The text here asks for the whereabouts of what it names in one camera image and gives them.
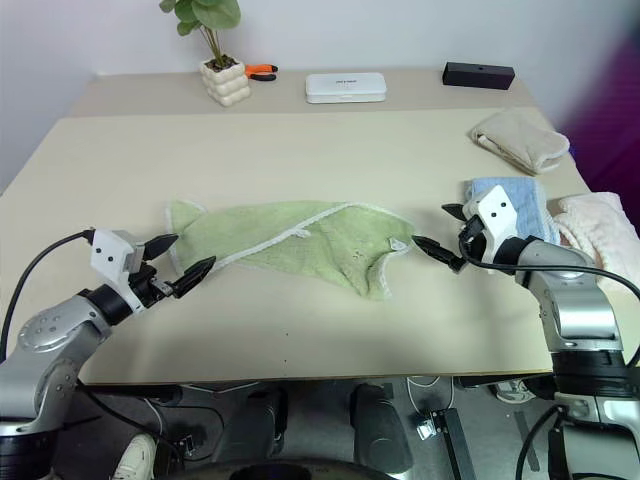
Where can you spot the dark round disc shape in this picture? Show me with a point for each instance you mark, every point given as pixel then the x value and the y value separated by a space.
pixel 285 471

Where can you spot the folded beige towel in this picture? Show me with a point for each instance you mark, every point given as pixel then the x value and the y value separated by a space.
pixel 520 137

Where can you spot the cream bubble plant pot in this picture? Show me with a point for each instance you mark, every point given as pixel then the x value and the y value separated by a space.
pixel 226 85

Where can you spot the white sneaker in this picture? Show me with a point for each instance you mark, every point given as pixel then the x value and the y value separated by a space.
pixel 134 457
pixel 514 391

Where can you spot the black metal bar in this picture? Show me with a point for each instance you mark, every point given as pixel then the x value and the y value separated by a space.
pixel 456 445

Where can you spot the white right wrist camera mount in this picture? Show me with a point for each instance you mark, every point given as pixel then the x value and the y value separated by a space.
pixel 497 212

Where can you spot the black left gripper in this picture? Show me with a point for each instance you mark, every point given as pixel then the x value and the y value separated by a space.
pixel 147 287

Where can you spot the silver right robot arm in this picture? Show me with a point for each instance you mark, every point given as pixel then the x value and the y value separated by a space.
pixel 580 305

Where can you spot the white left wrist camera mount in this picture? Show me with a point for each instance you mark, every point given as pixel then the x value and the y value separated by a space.
pixel 111 250

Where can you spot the folded pink towel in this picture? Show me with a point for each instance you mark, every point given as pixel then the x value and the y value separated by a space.
pixel 595 225

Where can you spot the black rectangular box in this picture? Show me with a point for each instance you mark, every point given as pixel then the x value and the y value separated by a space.
pixel 477 75

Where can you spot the green potted plant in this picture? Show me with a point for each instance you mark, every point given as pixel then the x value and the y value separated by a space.
pixel 202 15

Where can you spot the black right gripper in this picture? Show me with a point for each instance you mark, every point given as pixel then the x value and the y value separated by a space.
pixel 475 242

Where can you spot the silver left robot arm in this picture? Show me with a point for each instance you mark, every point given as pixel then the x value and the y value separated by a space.
pixel 45 332

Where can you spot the dark rounded shape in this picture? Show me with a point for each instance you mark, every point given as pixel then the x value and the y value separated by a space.
pixel 380 430
pixel 260 425

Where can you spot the folded blue towel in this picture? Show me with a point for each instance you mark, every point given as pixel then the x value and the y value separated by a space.
pixel 530 200

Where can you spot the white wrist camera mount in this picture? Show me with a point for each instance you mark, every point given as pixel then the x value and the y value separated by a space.
pixel 497 212
pixel 111 250

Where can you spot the green towel with white trim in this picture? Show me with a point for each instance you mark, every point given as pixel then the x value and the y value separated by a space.
pixel 320 240

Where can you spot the orange and black pliers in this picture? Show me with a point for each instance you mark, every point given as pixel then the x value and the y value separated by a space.
pixel 260 71

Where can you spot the white flat tin box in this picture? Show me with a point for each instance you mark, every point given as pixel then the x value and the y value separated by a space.
pixel 346 88

